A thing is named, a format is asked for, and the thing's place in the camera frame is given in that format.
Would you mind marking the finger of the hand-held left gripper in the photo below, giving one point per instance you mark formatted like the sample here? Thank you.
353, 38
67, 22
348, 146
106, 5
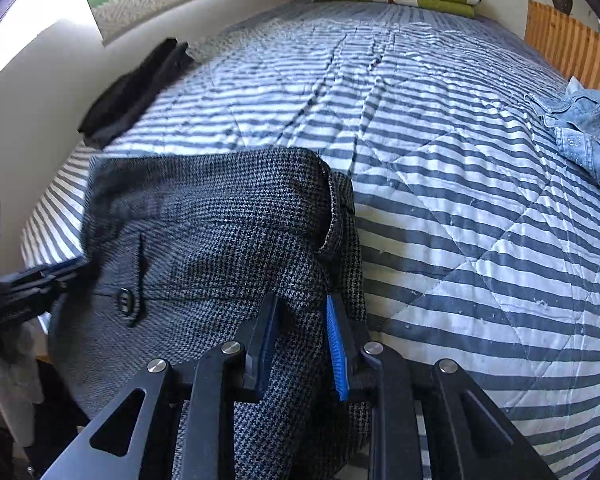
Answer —
45, 274
40, 300

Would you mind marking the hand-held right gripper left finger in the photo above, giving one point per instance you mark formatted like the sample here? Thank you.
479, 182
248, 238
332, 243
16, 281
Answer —
266, 345

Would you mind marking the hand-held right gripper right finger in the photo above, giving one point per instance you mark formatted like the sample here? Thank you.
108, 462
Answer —
337, 355

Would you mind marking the grey houndstooth trousers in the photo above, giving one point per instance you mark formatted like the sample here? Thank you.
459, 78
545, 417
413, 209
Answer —
205, 240

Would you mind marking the black garment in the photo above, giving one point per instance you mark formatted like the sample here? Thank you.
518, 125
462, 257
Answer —
125, 100

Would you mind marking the person's left hand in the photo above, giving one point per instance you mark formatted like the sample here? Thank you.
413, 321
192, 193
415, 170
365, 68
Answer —
20, 360

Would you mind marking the blue white striped bedspread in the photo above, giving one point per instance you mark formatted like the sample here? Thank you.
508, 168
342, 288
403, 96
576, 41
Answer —
430, 210

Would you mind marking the light blue denim jacket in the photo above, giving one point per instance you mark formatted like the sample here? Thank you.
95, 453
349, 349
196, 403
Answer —
585, 125

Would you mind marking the green folded blanket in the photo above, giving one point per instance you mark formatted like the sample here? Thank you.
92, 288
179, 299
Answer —
380, 4

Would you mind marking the wooden slatted bed rail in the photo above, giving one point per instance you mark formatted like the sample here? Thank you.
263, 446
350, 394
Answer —
565, 45

